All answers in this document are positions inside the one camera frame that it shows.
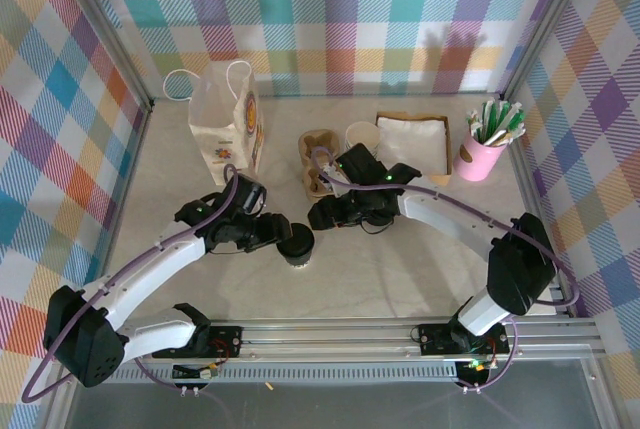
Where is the right small circuit board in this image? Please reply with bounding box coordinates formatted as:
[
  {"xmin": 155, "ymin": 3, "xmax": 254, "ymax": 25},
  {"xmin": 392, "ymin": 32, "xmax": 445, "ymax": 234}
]
[{"xmin": 457, "ymin": 357, "xmax": 497, "ymax": 384}]

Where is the aluminium front rail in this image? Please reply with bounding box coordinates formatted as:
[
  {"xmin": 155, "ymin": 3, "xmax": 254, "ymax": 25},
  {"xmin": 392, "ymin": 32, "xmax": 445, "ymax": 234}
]
[{"xmin": 52, "ymin": 317, "xmax": 609, "ymax": 366}]

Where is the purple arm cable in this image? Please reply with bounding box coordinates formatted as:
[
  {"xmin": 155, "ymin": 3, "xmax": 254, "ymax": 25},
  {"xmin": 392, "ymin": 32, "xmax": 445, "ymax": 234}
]
[
  {"xmin": 310, "ymin": 146, "xmax": 581, "ymax": 395},
  {"xmin": 22, "ymin": 163, "xmax": 239, "ymax": 404}
]

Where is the aluminium rail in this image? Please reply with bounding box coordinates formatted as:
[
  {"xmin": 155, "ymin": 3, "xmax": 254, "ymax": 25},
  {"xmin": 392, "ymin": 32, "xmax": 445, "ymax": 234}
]
[
  {"xmin": 52, "ymin": 317, "xmax": 609, "ymax": 366},
  {"xmin": 499, "ymin": 91, "xmax": 576, "ymax": 320},
  {"xmin": 92, "ymin": 103, "xmax": 155, "ymax": 323}
]

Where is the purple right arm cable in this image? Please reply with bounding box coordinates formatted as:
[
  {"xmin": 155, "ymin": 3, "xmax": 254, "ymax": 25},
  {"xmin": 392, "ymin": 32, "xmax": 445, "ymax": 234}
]
[{"xmin": 310, "ymin": 146, "xmax": 581, "ymax": 395}]

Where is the pink straw holder cup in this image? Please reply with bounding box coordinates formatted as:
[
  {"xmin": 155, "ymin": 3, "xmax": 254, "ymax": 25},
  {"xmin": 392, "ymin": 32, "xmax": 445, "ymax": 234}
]
[{"xmin": 454, "ymin": 124, "xmax": 507, "ymax": 183}]

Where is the aluminium right side rail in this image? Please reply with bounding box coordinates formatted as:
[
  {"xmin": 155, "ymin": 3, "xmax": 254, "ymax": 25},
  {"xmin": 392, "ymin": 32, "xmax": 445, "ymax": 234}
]
[{"xmin": 499, "ymin": 91, "xmax": 576, "ymax": 320}]

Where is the black plastic cup lid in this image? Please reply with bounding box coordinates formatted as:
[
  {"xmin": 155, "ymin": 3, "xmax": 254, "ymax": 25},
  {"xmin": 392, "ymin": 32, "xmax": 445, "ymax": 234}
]
[{"xmin": 276, "ymin": 221, "xmax": 316, "ymax": 258}]

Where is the grey slotted cable duct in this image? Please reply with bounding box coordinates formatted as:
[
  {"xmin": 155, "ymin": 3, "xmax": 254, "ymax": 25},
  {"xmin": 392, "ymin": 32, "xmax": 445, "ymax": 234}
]
[{"xmin": 74, "ymin": 366, "xmax": 464, "ymax": 384}]

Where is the stack of paper coffee cups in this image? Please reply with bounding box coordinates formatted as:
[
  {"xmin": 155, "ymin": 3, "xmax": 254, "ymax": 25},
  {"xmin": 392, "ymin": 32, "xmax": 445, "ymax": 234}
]
[{"xmin": 343, "ymin": 120, "xmax": 382, "ymax": 163}]

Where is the aluminium left corner post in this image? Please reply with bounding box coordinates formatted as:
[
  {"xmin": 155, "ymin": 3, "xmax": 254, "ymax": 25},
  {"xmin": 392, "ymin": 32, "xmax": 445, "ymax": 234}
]
[{"xmin": 59, "ymin": 0, "xmax": 155, "ymax": 113}]

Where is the small circuit board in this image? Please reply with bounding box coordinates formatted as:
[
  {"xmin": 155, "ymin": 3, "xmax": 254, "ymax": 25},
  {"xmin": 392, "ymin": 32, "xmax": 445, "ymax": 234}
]
[
  {"xmin": 171, "ymin": 361, "xmax": 222, "ymax": 381},
  {"xmin": 457, "ymin": 357, "xmax": 497, "ymax": 384}
]

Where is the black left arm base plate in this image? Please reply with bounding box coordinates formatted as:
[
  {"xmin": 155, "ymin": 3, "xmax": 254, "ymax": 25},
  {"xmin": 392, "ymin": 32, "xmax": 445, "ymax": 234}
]
[{"xmin": 151, "ymin": 324, "xmax": 245, "ymax": 361}]

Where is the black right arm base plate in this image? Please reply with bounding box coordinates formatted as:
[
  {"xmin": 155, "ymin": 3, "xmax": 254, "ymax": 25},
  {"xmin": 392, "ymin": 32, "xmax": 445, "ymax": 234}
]
[{"xmin": 417, "ymin": 321, "xmax": 511, "ymax": 356}]

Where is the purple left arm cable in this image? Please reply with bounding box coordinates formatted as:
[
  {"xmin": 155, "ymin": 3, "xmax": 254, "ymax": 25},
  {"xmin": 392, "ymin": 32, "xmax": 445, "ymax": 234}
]
[{"xmin": 22, "ymin": 163, "xmax": 239, "ymax": 404}]

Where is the white printed paper bag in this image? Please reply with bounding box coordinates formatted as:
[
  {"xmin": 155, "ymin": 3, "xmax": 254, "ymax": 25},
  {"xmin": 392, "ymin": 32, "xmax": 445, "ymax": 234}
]
[{"xmin": 163, "ymin": 59, "xmax": 266, "ymax": 186}]

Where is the aluminium left side rail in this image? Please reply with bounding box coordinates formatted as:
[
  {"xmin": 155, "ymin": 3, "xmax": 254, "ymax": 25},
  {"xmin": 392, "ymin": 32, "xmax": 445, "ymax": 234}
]
[{"xmin": 92, "ymin": 103, "xmax": 155, "ymax": 323}]

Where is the brown pulp cup carrier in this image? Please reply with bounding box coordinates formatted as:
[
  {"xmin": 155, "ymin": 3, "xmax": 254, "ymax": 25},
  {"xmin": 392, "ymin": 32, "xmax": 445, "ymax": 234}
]
[{"xmin": 298, "ymin": 129, "xmax": 347, "ymax": 200}]

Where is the brown cardboard napkin tray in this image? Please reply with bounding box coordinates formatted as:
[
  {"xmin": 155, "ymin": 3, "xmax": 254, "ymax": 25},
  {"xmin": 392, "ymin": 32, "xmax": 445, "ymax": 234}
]
[{"xmin": 373, "ymin": 110, "xmax": 455, "ymax": 186}]

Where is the left small circuit board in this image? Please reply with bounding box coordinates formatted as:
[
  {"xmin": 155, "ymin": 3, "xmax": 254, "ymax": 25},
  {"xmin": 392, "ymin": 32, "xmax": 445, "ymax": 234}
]
[{"xmin": 171, "ymin": 361, "xmax": 222, "ymax": 381}]

